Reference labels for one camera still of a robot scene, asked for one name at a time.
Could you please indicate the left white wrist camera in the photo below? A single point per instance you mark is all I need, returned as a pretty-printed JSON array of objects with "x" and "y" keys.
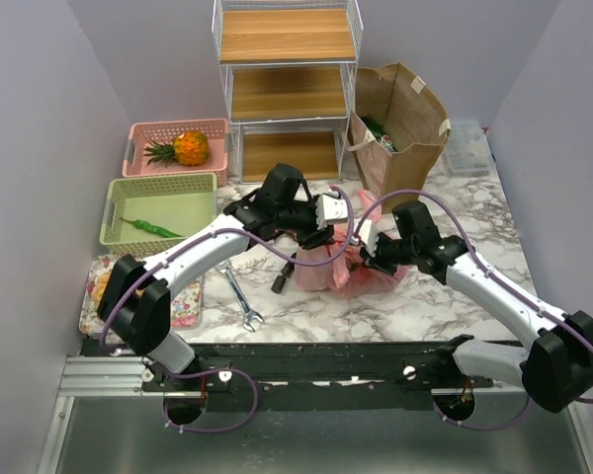
[{"x": 331, "y": 209}]

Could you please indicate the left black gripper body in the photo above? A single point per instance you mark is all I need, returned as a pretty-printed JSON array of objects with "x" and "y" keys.
[{"x": 301, "y": 221}]

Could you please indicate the pink plastic bag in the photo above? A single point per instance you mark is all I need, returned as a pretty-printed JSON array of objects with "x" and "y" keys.
[{"x": 347, "y": 276}]

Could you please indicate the black T-handle tool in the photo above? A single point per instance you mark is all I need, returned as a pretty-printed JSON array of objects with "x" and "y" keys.
[{"x": 282, "y": 278}]

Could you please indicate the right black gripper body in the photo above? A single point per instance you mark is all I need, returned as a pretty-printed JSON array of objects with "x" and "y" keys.
[{"x": 391, "y": 253}]

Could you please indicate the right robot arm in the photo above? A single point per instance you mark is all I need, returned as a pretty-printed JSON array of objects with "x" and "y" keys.
[{"x": 553, "y": 361}]

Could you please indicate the clear plastic organizer box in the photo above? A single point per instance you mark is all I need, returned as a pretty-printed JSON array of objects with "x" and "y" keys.
[{"x": 467, "y": 153}]

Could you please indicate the silver open-end wrench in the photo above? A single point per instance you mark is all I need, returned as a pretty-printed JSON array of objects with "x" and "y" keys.
[{"x": 249, "y": 316}]

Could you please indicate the green chili pepper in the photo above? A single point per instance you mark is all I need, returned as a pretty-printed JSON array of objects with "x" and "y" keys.
[{"x": 150, "y": 228}]

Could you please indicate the orange bread toy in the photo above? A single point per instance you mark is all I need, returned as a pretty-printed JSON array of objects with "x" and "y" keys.
[{"x": 99, "y": 288}]

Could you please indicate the brown paper grocery bag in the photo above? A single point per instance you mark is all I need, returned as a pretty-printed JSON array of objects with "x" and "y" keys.
[{"x": 413, "y": 117}]

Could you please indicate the toy pineapple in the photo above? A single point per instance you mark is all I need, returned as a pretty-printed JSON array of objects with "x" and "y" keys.
[{"x": 190, "y": 148}]

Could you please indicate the pink plastic basket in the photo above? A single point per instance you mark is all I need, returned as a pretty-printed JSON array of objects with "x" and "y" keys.
[{"x": 145, "y": 135}]

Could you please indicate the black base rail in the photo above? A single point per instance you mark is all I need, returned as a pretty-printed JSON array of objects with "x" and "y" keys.
[{"x": 302, "y": 377}]

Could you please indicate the floral tray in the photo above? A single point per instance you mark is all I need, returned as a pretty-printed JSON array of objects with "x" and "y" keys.
[{"x": 185, "y": 308}]

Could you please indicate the green plastic basket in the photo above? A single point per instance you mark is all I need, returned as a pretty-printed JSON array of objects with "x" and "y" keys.
[{"x": 182, "y": 203}]

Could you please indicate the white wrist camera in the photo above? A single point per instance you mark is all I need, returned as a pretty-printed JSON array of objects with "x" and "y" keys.
[
  {"x": 367, "y": 239},
  {"x": 331, "y": 209}
]

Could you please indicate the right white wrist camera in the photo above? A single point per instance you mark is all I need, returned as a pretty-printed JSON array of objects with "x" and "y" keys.
[{"x": 367, "y": 239}]

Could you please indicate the white wire wooden shelf rack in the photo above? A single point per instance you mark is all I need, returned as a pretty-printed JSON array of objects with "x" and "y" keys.
[{"x": 288, "y": 72}]

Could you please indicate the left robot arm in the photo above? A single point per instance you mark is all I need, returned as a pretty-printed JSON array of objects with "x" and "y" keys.
[{"x": 136, "y": 303}]

